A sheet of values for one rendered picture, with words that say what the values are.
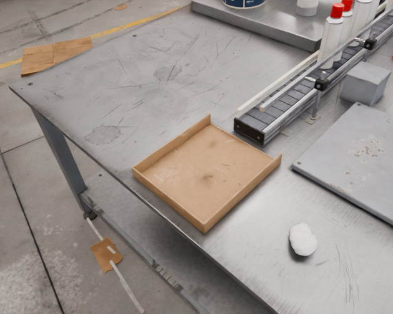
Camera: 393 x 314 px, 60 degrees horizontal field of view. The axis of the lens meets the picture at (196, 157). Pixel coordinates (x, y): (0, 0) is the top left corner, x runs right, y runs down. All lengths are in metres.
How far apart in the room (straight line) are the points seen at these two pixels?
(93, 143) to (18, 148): 1.53
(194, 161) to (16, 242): 1.31
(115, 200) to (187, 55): 0.76
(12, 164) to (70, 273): 0.94
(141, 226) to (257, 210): 0.83
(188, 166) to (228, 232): 0.23
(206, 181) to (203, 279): 0.61
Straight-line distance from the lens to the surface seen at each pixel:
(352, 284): 0.79
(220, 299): 1.39
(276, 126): 1.02
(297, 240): 0.77
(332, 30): 1.19
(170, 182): 0.90
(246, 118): 1.01
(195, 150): 0.97
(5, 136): 2.72
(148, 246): 1.52
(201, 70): 1.32
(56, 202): 2.11
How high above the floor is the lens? 1.51
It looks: 45 degrees down
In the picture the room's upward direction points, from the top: 4 degrees counter-clockwise
